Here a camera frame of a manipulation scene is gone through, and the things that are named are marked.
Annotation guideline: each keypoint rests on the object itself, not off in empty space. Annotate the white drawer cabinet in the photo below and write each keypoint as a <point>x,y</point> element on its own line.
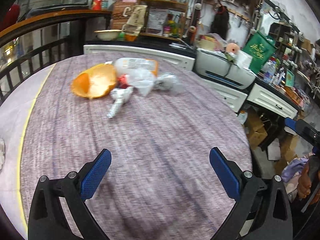
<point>140,52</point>

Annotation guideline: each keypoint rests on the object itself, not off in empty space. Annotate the translucent packet with orange edge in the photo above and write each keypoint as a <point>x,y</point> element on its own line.
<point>135,63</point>

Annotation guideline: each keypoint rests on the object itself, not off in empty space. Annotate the white crumpled wrapper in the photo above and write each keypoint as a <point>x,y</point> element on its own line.
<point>120,100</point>

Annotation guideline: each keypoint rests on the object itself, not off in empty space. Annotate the cream basin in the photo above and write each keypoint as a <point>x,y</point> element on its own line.
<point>107,34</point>

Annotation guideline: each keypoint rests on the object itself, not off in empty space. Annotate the person's right hand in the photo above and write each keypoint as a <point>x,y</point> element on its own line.
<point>304,182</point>

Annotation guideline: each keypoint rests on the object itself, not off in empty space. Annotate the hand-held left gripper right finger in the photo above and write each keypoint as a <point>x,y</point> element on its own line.
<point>225,172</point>

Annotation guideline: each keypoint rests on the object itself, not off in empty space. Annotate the clear plastic bag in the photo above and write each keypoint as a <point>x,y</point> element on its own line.
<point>142,81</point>

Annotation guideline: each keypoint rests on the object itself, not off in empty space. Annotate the cardboard box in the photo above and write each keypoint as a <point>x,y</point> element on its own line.
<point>256,132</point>

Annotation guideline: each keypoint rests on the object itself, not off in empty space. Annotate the white tissue pack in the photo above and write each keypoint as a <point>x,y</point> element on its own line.
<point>244,58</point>

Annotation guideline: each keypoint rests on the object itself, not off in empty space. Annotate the white drawer unit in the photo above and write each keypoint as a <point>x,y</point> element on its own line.
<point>272,100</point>

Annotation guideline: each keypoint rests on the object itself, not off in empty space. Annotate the green picture frame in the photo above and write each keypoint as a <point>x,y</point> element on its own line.
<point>289,78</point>

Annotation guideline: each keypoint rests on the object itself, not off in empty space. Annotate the red vase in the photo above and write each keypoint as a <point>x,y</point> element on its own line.
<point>8,17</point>

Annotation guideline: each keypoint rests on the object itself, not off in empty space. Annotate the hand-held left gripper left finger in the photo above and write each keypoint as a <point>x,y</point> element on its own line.
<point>96,172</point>

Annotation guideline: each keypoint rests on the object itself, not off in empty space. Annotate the small red wrapper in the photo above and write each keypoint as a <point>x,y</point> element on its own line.
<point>122,81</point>

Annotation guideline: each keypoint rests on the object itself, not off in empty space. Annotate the green tote bag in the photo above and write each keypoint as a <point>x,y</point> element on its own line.
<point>258,52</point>

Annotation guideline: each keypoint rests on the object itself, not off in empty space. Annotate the crumpled clear wrap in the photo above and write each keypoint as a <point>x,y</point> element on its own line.
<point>168,82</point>

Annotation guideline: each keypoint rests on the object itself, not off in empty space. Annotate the wooden shelf rack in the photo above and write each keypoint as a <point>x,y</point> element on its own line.
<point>162,3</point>

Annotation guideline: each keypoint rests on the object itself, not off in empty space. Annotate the wooden railing counter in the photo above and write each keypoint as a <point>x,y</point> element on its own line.
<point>37,22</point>

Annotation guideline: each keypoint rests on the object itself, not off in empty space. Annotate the crumpled white tissue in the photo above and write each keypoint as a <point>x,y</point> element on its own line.
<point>2,155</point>

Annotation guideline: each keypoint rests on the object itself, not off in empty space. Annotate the clear water bottle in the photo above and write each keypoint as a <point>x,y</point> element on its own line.
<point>269,71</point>

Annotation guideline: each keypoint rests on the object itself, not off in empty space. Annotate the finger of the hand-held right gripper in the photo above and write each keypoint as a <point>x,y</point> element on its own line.
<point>291,123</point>

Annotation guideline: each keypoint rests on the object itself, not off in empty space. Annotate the red tin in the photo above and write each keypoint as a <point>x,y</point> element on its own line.
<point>97,2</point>

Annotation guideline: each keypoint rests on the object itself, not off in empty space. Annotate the beige cloth bag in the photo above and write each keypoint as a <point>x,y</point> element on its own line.
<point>136,18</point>

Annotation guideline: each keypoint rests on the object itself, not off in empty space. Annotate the pink round sponge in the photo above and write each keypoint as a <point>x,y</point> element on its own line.
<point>232,48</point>

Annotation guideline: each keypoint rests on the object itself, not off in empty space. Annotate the orange peel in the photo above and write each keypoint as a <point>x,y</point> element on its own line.
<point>92,82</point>

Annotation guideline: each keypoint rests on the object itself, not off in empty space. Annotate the glass jar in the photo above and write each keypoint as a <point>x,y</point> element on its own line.
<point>105,3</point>

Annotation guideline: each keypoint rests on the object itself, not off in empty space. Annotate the white printer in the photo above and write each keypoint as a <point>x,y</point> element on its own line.
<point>222,67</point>

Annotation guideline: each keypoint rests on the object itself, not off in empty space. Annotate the black hair bundle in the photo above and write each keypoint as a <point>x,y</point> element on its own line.
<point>220,23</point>

